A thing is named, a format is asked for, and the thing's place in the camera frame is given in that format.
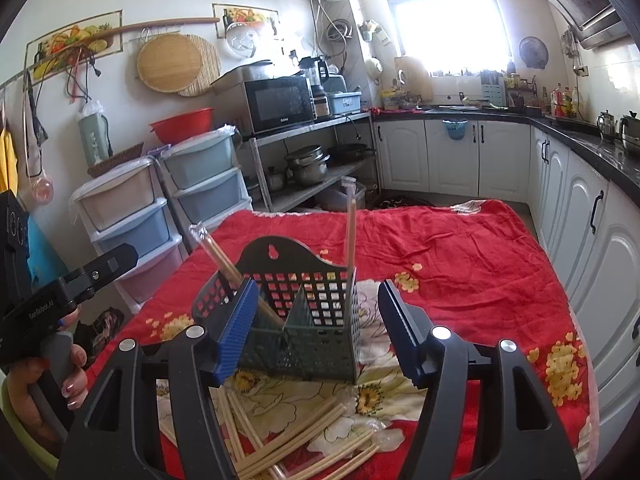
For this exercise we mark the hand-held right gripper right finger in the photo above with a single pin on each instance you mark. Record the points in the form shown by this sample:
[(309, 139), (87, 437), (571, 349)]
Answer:
[(397, 330)]

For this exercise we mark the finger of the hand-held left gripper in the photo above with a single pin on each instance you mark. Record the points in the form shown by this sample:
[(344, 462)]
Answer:
[(107, 262)]

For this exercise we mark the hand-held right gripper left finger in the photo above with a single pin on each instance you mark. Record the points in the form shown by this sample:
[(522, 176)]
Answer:
[(235, 330)]

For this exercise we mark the wooden chopstick pair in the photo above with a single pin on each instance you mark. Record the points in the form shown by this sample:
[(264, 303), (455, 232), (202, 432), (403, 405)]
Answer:
[(222, 260), (351, 225)]

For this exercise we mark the dark grey plastic utensil basket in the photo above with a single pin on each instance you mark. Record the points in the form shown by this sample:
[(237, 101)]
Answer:
[(320, 355)]

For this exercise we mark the bunch of wooden chopsticks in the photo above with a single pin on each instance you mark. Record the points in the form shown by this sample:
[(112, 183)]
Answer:
[(320, 425)]

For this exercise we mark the person's left forearm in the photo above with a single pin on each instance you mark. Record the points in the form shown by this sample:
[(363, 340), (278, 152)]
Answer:
[(20, 440)]

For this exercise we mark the person's left hand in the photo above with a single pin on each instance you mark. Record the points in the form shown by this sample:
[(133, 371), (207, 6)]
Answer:
[(25, 390)]

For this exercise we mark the drawer unit with beige drawer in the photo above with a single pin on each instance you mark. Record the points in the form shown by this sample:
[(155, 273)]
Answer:
[(125, 230)]

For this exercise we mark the blue plastic bag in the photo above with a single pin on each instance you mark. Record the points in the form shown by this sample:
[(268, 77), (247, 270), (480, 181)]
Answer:
[(45, 255)]

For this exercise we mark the red floral blanket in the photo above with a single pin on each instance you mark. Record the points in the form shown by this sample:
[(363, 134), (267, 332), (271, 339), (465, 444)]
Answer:
[(450, 270)]

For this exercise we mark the pink round hanging pouch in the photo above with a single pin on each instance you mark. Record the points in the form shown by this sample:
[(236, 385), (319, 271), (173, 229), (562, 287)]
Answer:
[(42, 191)]

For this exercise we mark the brown wicker basket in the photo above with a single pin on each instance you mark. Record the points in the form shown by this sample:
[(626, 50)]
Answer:
[(117, 162)]

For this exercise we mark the green bottle in plastic bag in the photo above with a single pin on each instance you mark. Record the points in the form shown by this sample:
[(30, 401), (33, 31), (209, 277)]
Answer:
[(94, 135)]

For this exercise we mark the grey-blue drawer unit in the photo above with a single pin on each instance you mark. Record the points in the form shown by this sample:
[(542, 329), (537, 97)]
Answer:
[(205, 170)]

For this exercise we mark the yellow hanging cloth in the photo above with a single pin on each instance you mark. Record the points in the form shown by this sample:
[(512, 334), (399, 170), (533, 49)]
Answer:
[(6, 160)]

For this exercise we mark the clear storage box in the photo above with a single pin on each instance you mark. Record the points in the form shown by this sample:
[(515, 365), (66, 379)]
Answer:
[(335, 197)]

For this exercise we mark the small steel pot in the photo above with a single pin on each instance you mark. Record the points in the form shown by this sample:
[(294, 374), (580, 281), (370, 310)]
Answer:
[(275, 179)]

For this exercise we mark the red plastic basin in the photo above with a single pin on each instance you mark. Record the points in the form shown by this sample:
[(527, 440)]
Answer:
[(182, 125)]

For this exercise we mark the stacked steel pots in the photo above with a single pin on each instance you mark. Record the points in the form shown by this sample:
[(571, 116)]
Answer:
[(307, 167)]

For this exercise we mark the black frying pan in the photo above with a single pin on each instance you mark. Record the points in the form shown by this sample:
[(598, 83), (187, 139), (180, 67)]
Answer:
[(347, 151)]

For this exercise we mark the white kitchen cabinets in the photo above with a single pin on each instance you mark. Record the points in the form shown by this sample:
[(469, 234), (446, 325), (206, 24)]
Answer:
[(505, 160)]

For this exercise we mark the blue hanging bin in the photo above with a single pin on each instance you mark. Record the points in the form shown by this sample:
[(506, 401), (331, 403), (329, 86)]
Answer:
[(455, 131)]

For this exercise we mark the round bamboo board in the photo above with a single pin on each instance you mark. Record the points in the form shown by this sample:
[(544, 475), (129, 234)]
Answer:
[(167, 62)]

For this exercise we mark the metal shelf rack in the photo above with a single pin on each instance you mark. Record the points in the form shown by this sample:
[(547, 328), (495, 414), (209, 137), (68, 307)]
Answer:
[(310, 127)]

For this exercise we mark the round woven mat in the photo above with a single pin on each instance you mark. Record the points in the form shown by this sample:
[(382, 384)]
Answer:
[(210, 70)]

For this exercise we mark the grey metal appliance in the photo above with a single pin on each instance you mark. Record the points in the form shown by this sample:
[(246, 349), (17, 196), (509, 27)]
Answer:
[(235, 77)]

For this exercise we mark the black microwave oven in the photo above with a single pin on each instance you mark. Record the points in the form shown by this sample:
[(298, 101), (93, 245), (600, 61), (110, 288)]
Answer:
[(280, 105)]

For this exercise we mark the blue-grey plastic box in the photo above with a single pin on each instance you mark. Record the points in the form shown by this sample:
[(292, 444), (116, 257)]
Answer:
[(345, 104)]

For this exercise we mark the long wooden rolling pin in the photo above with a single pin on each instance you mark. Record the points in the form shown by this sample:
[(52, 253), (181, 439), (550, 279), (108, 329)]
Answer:
[(150, 25)]

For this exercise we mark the pale blue knife block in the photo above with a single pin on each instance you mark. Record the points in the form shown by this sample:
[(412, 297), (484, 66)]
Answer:
[(492, 90)]

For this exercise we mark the black blender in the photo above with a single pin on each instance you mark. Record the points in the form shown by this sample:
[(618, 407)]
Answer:
[(315, 77)]

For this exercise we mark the black kitchen countertop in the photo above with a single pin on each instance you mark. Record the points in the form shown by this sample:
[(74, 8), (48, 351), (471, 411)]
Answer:
[(590, 147)]

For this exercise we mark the group of sauce bottles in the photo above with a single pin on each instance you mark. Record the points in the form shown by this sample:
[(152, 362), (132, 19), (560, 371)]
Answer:
[(565, 102)]

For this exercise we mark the steel teapot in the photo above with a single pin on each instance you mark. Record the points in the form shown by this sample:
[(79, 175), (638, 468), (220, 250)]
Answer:
[(606, 124)]

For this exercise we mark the kitchen window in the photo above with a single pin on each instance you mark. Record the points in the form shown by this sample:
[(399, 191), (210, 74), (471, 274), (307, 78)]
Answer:
[(450, 25)]

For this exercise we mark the large fruit wall picture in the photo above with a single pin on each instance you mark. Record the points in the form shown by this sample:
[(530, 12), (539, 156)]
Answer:
[(65, 40)]

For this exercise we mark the small fruit wall picture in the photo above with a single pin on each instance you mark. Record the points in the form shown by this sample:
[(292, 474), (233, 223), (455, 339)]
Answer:
[(245, 14)]

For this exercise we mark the small wall fan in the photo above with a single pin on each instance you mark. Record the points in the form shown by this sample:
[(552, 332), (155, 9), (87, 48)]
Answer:
[(533, 52)]

